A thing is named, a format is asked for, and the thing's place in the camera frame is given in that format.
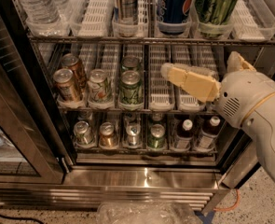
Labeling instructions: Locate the gold can front left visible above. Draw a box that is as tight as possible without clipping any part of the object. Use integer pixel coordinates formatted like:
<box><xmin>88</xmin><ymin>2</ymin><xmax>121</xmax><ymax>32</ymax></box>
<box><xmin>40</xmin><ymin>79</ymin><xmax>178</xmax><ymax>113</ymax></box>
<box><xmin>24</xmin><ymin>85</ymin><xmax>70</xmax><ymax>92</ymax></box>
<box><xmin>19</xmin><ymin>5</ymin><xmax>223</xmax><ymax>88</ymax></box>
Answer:
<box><xmin>53</xmin><ymin>68</ymin><xmax>82</xmax><ymax>102</ymax></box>

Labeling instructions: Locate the top wire shelf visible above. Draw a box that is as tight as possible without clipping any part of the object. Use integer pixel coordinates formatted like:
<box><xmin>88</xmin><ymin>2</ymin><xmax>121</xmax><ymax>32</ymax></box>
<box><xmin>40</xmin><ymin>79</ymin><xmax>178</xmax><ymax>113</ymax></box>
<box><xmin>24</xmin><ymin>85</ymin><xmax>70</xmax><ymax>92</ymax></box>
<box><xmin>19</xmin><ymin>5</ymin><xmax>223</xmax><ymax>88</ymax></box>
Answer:
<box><xmin>28</xmin><ymin>35</ymin><xmax>275</xmax><ymax>47</ymax></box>

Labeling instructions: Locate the dark bottle white cap right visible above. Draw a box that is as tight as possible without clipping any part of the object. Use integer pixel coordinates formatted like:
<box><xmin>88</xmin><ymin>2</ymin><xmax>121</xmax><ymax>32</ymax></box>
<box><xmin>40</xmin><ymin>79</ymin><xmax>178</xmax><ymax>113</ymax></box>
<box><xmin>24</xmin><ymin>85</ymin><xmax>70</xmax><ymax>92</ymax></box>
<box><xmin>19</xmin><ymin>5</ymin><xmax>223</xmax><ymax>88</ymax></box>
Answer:
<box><xmin>193</xmin><ymin>116</ymin><xmax>221</xmax><ymax>152</ymax></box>

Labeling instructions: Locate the dark bottle white cap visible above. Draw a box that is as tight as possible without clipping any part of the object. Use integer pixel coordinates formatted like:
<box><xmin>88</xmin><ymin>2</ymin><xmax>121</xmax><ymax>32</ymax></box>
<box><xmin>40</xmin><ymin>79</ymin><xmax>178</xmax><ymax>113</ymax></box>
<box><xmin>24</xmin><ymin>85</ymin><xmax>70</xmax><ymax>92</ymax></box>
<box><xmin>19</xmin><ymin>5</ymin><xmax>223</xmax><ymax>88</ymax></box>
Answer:
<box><xmin>173</xmin><ymin>119</ymin><xmax>194</xmax><ymax>150</ymax></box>
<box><xmin>193</xmin><ymin>116</ymin><xmax>221</xmax><ymax>152</ymax></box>

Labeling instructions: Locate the green silver can bottom left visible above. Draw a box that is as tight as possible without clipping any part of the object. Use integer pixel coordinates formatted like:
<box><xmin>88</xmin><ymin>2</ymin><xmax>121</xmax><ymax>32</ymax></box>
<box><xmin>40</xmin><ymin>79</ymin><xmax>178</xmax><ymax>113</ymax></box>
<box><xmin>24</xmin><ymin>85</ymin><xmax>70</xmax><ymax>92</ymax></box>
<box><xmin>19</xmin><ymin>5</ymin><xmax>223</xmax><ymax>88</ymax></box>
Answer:
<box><xmin>74</xmin><ymin>121</ymin><xmax>94</xmax><ymax>147</ymax></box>

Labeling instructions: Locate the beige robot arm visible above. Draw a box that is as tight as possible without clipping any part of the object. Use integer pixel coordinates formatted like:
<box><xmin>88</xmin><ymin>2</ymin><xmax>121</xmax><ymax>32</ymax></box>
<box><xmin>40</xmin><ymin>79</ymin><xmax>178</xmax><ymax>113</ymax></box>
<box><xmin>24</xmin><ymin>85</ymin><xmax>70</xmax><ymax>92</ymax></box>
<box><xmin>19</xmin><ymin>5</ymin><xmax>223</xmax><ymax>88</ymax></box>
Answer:
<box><xmin>160</xmin><ymin>51</ymin><xmax>275</xmax><ymax>182</ymax></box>

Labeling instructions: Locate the gold can bottom shelf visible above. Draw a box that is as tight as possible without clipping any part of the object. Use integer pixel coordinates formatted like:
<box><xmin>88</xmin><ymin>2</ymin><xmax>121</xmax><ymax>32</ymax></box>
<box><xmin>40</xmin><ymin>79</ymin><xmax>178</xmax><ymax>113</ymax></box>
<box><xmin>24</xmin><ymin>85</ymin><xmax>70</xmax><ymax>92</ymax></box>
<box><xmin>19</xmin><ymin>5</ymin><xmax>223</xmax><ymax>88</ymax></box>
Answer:
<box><xmin>99</xmin><ymin>122</ymin><xmax>117</xmax><ymax>148</ymax></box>

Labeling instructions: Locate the orange cable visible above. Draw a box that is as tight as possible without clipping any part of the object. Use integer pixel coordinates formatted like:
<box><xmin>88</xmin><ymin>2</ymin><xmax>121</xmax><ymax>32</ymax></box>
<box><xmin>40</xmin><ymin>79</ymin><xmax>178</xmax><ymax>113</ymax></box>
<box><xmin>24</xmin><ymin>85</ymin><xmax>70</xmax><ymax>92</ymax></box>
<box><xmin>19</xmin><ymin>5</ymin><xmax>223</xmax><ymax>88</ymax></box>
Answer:
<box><xmin>213</xmin><ymin>189</ymin><xmax>275</xmax><ymax>213</ymax></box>

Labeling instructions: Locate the green can behind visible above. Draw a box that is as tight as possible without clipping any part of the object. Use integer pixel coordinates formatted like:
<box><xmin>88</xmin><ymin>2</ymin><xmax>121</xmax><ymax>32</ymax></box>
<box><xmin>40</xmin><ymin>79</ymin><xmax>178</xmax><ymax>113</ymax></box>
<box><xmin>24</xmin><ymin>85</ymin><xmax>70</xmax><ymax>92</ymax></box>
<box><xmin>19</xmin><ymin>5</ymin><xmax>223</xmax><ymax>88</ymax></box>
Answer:
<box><xmin>120</xmin><ymin>56</ymin><xmax>140</xmax><ymax>72</ymax></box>

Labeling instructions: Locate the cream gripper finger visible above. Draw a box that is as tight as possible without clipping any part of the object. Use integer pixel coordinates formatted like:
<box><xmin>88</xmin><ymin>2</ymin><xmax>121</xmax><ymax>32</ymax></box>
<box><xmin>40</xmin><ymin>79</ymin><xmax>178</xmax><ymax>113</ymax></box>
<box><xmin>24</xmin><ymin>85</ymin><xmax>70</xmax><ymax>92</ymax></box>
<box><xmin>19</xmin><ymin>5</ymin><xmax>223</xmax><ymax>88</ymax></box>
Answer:
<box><xmin>227</xmin><ymin>51</ymin><xmax>255</xmax><ymax>73</ymax></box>
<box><xmin>160</xmin><ymin>63</ymin><xmax>221</xmax><ymax>103</ymax></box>

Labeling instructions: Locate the green can bottom shelf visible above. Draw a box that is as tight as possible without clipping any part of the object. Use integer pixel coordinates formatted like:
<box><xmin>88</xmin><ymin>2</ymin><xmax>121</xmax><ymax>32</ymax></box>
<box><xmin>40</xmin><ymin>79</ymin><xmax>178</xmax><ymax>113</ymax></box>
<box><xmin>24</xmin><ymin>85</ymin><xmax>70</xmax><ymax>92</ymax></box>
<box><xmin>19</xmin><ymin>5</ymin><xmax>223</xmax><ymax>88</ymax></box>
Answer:
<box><xmin>147</xmin><ymin>124</ymin><xmax>165</xmax><ymax>150</ymax></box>

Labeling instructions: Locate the white green can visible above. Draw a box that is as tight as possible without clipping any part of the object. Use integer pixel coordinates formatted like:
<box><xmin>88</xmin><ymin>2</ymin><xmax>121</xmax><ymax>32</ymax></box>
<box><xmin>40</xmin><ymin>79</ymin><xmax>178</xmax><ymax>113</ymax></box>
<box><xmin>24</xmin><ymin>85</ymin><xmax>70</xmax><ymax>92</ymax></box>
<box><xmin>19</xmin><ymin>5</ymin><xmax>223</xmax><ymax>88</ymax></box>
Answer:
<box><xmin>88</xmin><ymin>69</ymin><xmax>112</xmax><ymax>104</ymax></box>

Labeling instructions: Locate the black cable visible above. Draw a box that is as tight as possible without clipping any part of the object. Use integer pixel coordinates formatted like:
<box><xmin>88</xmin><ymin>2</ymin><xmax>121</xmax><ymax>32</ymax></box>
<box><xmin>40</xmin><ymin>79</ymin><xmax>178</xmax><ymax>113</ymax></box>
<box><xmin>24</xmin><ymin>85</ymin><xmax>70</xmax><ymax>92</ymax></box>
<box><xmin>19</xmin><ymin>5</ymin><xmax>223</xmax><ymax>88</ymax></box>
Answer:
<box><xmin>0</xmin><ymin>204</ymin><xmax>45</xmax><ymax>224</ymax></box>

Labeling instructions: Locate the glass fridge door left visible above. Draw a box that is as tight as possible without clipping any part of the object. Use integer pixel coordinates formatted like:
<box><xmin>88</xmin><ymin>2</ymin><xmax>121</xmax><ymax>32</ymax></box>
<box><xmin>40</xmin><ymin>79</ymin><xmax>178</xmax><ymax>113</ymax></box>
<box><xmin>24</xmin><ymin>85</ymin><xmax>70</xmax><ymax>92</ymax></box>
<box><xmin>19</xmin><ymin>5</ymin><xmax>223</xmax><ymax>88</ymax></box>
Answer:
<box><xmin>0</xmin><ymin>0</ymin><xmax>64</xmax><ymax>184</ymax></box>

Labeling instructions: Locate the silver blue redbull can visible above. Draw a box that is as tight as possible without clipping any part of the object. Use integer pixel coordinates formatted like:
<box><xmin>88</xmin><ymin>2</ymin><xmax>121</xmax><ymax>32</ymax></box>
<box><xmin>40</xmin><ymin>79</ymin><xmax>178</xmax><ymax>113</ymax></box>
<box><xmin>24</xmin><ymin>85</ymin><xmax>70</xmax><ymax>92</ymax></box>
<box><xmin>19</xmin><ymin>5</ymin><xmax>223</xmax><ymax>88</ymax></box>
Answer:
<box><xmin>115</xmin><ymin>0</ymin><xmax>138</xmax><ymax>25</ymax></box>

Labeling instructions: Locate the clear plastic bag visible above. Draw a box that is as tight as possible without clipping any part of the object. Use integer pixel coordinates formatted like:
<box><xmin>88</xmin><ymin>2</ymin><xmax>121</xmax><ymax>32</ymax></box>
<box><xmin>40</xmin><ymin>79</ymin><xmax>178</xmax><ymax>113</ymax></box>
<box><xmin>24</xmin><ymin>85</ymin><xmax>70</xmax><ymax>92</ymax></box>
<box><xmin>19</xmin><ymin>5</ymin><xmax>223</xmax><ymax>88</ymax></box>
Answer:
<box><xmin>96</xmin><ymin>202</ymin><xmax>203</xmax><ymax>224</ymax></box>

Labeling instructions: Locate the dark bottle white cap left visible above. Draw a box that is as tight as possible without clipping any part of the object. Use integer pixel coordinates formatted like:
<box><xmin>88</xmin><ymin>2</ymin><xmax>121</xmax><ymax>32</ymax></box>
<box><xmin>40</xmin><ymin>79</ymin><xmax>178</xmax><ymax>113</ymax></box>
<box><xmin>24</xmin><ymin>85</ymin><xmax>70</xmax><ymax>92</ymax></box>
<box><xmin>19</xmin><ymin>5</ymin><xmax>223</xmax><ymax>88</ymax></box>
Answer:
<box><xmin>173</xmin><ymin>119</ymin><xmax>194</xmax><ymax>150</ymax></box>

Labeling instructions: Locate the middle wire shelf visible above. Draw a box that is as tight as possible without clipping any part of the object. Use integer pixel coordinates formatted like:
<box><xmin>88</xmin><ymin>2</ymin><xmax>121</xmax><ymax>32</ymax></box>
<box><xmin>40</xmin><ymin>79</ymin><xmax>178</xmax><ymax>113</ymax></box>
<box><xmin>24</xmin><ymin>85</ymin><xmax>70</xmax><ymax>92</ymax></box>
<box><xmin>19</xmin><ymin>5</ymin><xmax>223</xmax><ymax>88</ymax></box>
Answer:
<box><xmin>59</xmin><ymin>106</ymin><xmax>219</xmax><ymax>115</ymax></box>

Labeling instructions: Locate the gold can behind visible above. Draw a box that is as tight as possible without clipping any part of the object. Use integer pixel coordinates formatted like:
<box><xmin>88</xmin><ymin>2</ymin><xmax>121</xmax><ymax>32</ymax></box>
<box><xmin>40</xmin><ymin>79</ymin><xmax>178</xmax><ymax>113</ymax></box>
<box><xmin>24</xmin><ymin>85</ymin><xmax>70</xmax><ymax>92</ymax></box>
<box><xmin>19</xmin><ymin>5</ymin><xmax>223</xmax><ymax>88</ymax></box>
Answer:
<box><xmin>61</xmin><ymin>53</ymin><xmax>87</xmax><ymax>91</ymax></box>

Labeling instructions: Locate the green can front middle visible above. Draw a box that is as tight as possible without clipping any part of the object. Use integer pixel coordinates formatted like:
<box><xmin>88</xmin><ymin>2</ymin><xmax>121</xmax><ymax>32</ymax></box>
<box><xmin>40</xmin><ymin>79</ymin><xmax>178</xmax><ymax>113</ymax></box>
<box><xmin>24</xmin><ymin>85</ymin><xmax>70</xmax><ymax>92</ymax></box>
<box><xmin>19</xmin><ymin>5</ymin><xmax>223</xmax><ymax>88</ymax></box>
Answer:
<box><xmin>119</xmin><ymin>70</ymin><xmax>143</xmax><ymax>105</ymax></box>

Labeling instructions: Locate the tall green can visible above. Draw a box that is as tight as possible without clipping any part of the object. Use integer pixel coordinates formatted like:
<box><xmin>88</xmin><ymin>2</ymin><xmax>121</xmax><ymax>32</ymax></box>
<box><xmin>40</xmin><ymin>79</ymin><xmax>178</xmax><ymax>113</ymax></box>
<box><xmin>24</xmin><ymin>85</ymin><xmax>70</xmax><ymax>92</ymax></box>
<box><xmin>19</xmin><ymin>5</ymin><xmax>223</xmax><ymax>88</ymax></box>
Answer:
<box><xmin>195</xmin><ymin>0</ymin><xmax>238</xmax><ymax>39</ymax></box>

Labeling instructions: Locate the wire shelf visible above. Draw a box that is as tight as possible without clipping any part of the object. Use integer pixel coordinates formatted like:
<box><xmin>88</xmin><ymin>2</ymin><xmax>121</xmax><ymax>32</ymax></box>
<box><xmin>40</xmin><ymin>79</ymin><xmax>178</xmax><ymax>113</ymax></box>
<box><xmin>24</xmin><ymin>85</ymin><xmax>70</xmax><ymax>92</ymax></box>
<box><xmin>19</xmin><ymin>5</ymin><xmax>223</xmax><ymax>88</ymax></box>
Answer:
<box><xmin>59</xmin><ymin>106</ymin><xmax>219</xmax><ymax>115</ymax></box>
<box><xmin>28</xmin><ymin>35</ymin><xmax>275</xmax><ymax>47</ymax></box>

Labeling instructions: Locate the blue pepsi can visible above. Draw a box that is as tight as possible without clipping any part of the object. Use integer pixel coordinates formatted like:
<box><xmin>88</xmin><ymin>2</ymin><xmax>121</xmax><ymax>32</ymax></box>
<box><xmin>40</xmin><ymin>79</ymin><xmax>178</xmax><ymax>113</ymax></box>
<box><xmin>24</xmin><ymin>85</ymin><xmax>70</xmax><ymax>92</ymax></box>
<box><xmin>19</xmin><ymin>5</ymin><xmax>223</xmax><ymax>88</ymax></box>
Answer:
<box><xmin>157</xmin><ymin>0</ymin><xmax>192</xmax><ymax>35</ymax></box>

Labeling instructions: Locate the steel fridge cabinet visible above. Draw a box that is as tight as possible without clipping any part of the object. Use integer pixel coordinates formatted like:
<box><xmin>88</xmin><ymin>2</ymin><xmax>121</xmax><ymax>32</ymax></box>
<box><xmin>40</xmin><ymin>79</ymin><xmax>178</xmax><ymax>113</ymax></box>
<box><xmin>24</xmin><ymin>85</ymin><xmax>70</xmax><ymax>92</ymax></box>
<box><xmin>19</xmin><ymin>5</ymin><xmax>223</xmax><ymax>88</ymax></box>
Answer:
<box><xmin>0</xmin><ymin>0</ymin><xmax>275</xmax><ymax>213</ymax></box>

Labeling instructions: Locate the silver can bottom shelf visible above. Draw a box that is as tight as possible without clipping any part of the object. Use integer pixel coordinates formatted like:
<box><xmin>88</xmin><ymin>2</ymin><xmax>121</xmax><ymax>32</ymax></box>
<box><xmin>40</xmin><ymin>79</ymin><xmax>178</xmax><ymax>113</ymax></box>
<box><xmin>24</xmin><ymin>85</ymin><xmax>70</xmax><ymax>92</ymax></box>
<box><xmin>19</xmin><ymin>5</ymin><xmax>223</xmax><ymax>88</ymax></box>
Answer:
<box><xmin>126</xmin><ymin>123</ymin><xmax>141</xmax><ymax>147</ymax></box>

